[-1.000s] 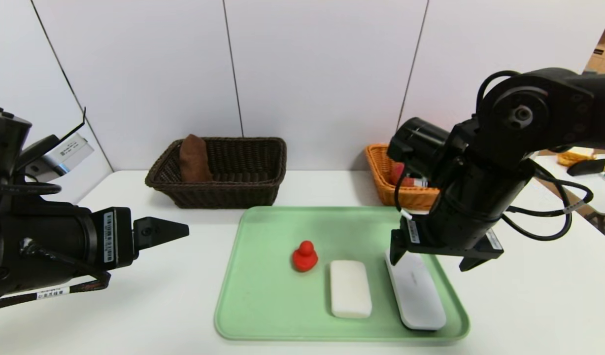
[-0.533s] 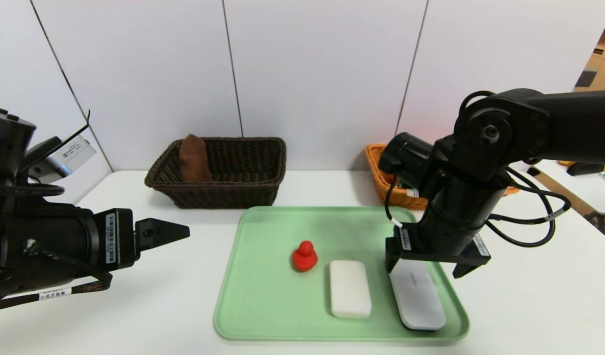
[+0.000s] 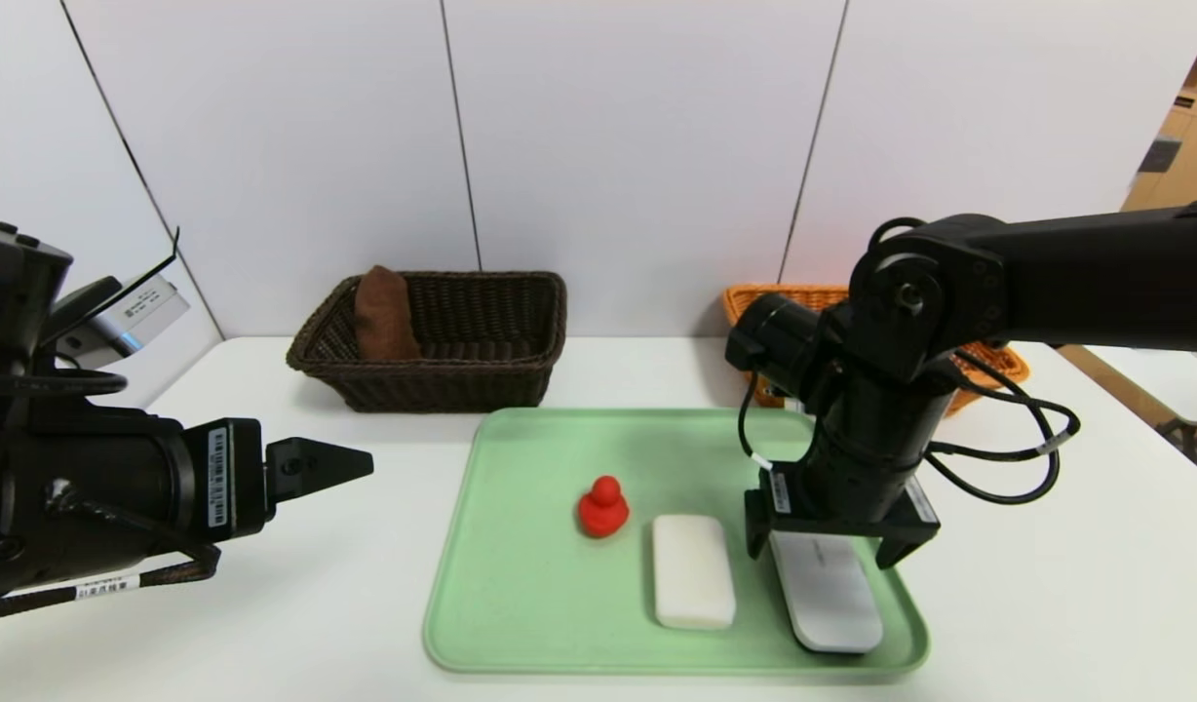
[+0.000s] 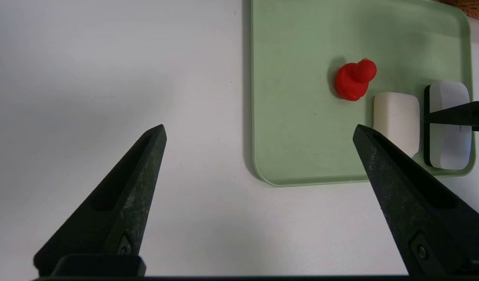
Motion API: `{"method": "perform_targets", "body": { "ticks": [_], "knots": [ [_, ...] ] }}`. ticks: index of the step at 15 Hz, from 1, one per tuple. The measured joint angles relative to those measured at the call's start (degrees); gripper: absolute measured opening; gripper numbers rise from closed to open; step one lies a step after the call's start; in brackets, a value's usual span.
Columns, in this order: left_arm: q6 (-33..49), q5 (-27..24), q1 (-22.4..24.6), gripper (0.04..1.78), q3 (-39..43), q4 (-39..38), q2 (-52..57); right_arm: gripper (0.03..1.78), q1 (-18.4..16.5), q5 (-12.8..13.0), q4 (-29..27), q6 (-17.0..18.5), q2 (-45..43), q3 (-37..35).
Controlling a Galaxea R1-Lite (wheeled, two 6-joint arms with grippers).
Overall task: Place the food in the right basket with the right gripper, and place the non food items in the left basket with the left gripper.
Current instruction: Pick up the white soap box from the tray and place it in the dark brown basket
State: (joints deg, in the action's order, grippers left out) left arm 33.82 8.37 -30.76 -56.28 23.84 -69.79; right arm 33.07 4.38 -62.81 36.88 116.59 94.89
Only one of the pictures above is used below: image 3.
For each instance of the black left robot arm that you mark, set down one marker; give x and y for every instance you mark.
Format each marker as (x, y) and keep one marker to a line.
(92, 487)

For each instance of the white side table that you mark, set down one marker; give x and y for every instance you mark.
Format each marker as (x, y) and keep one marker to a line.
(1169, 380)

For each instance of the grey plate on cabinet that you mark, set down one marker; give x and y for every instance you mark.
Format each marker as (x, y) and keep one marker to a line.
(1159, 156)

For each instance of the brown towel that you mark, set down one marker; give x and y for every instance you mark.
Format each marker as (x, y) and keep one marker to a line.
(386, 317)

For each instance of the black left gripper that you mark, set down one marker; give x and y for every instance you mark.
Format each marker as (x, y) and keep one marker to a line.
(230, 478)

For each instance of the orange wicker basket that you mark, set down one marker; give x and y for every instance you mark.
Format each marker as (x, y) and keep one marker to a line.
(754, 302)

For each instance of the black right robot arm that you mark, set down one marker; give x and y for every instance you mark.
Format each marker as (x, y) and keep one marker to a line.
(1096, 283)

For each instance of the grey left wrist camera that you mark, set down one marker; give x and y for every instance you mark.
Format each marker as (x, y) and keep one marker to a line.
(131, 317)

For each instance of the white soap bar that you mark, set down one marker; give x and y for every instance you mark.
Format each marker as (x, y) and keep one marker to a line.
(693, 572)

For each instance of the red rubber duck toy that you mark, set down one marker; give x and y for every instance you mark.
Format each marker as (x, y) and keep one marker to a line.
(602, 514)

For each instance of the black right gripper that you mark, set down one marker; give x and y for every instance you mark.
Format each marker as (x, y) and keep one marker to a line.
(832, 515)

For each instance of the light wooden cabinet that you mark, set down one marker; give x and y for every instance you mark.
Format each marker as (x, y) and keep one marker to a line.
(1183, 146)

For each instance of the light green plastic tray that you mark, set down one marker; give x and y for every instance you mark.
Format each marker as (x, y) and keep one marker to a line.
(540, 604)

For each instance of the dark brown wicker basket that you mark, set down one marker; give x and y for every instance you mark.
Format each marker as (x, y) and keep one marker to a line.
(482, 385)

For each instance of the white oblong case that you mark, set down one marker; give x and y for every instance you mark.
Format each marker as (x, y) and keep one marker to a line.
(828, 595)

